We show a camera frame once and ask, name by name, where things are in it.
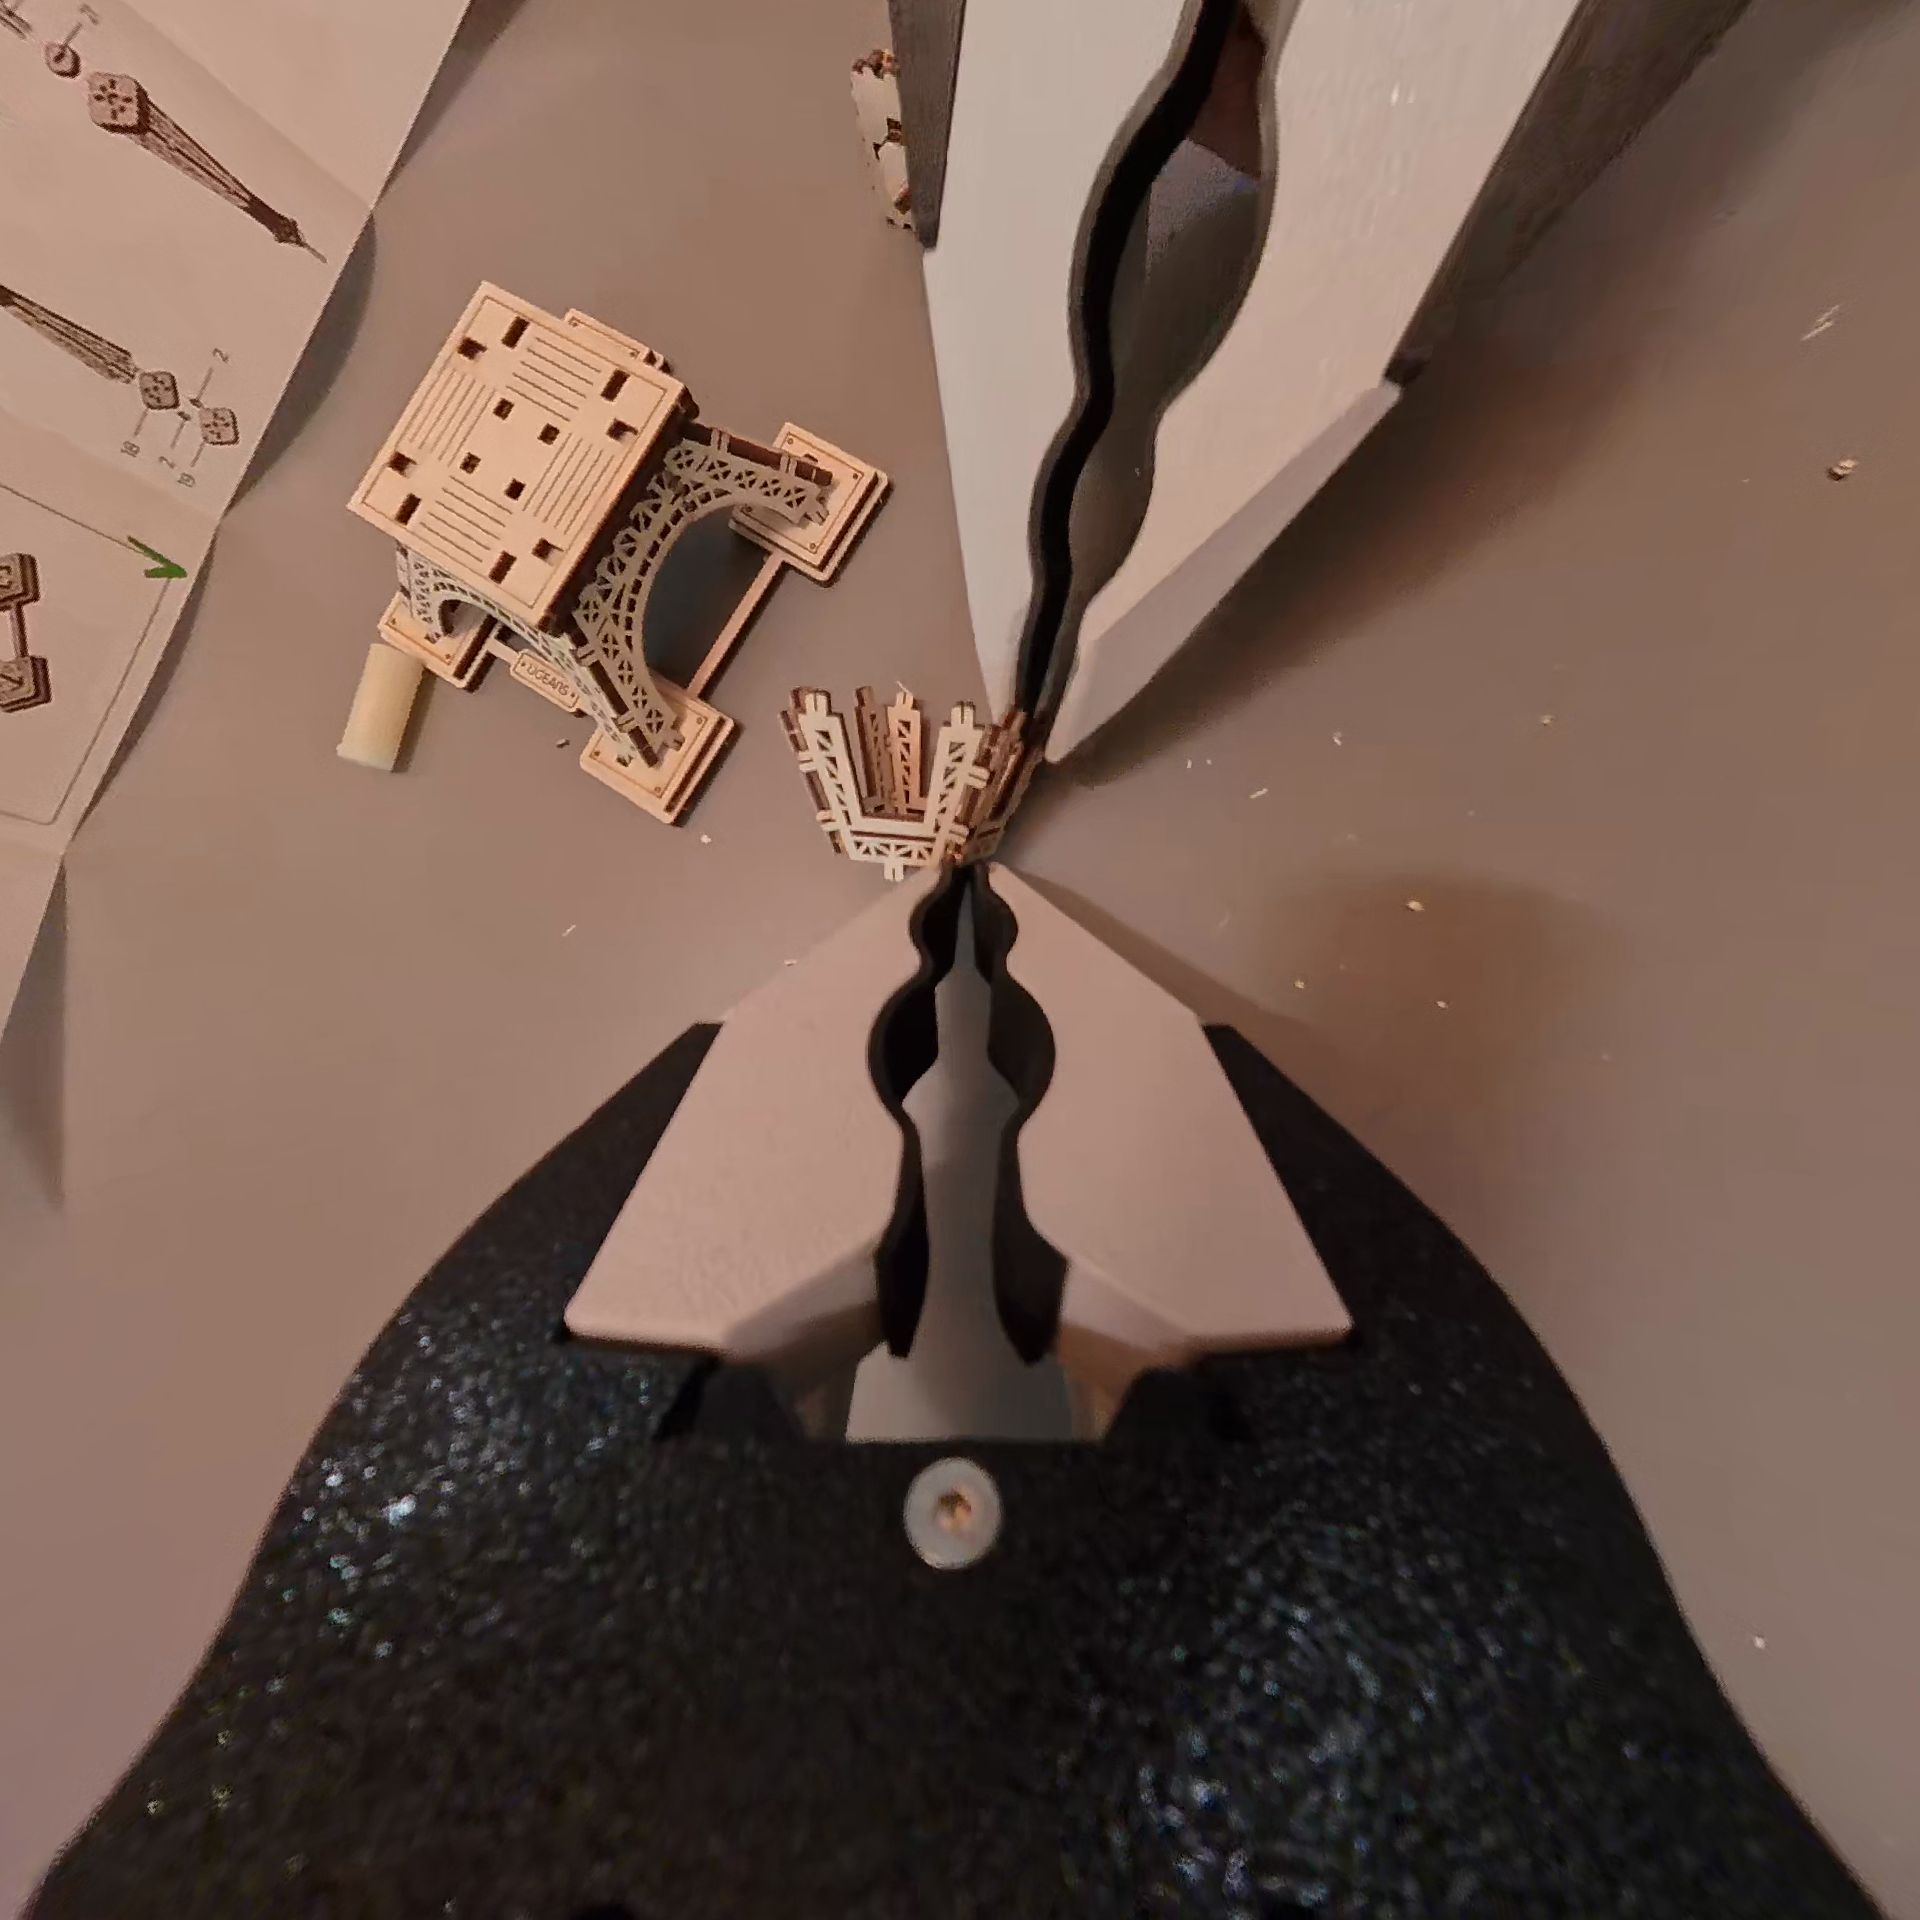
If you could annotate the white instruction booklet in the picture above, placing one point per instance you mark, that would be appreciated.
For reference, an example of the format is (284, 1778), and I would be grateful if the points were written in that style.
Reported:
(119, 300)

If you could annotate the wooden tower base model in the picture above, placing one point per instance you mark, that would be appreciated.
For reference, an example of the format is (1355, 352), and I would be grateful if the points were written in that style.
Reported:
(510, 434)

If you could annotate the wooden tower section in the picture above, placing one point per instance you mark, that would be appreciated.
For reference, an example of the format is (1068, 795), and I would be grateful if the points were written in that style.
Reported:
(886, 795)

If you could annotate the wooden tower spire model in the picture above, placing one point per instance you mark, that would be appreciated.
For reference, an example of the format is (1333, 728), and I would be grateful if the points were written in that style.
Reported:
(886, 148)

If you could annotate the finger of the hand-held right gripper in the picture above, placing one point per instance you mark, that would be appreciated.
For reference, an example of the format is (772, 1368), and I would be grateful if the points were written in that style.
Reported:
(1349, 224)
(1021, 224)

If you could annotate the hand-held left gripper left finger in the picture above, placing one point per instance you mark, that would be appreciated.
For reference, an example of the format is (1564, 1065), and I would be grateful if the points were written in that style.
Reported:
(720, 1201)

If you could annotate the cream wax stick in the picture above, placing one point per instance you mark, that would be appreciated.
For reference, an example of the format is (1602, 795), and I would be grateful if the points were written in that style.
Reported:
(375, 713)

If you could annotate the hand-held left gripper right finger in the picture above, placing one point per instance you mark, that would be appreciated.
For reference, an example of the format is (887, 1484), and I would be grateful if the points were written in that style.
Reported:
(1184, 1201)

